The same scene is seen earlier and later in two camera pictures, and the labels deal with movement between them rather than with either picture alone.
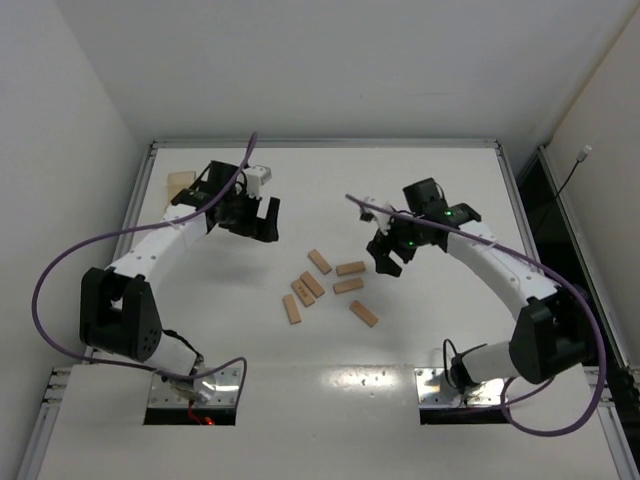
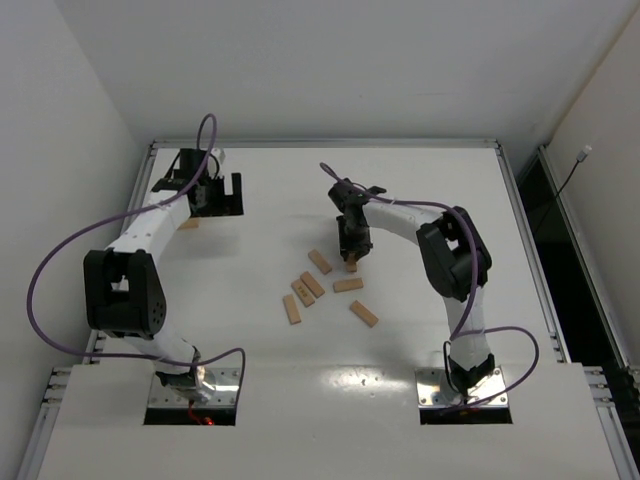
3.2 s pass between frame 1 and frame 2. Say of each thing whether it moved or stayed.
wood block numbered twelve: stayed
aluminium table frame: stayed
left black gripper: moved
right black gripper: moved
